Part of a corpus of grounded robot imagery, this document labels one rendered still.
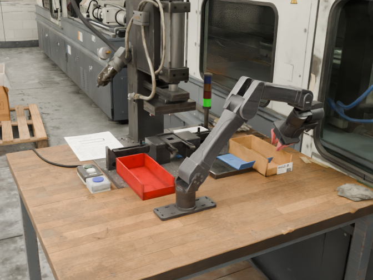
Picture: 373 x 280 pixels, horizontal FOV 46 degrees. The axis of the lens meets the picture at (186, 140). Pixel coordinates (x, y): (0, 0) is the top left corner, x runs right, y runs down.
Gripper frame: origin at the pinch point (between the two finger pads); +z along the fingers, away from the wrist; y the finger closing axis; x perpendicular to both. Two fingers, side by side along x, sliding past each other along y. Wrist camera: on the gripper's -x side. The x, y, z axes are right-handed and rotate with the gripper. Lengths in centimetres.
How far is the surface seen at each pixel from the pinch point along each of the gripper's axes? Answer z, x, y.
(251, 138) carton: 15.5, -4.6, 15.1
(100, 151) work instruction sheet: 34, 54, 34
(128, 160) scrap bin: 18, 50, 17
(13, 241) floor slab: 160, 86, 60
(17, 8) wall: 535, -44, 779
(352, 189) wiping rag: -8.4, -12.0, -27.7
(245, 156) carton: 10.9, 6.6, 4.3
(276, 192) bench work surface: 0.1, 10.8, -18.2
